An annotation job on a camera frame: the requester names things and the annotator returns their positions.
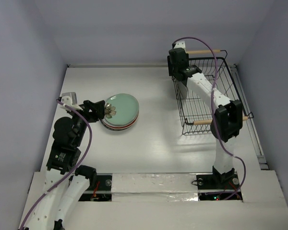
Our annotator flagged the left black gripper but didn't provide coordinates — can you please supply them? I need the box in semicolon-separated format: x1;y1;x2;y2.
68;99;104;145

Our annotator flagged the white bowl plate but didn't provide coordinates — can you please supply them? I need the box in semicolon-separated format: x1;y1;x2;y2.
102;114;139;127

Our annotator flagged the red and teal plate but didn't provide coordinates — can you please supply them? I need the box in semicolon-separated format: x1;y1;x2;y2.
102;119;137;130

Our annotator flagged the light green plate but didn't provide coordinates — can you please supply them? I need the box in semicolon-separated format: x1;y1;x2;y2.
103;93;139;127

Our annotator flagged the blue floral plate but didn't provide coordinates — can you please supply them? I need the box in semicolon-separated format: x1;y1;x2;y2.
101;123;133;131

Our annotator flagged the black wire dish rack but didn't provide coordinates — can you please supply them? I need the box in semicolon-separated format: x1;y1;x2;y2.
171;50;242;135

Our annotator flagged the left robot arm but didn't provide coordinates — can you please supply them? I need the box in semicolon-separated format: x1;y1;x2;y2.
19;96;105;230

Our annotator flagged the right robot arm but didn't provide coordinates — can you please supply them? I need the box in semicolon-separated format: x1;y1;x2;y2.
168;47;243;188

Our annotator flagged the grey stone plate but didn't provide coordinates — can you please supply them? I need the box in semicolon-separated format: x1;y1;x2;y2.
178;82;188;100

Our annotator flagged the silver tape strip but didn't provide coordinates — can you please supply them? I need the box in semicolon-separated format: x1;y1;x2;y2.
111;173;198;202

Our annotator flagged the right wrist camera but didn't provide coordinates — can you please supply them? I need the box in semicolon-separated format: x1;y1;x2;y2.
172;40;186;50

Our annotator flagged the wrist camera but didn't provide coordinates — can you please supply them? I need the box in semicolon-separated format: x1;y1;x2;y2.
172;40;186;50
57;92;83;112

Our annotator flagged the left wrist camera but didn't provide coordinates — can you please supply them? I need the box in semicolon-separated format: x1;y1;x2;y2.
57;92;83;112

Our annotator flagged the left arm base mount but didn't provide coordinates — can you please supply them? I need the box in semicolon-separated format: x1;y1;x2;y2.
75;165;112;202

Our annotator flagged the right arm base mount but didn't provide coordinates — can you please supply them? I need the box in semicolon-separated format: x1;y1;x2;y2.
191;166;243;201

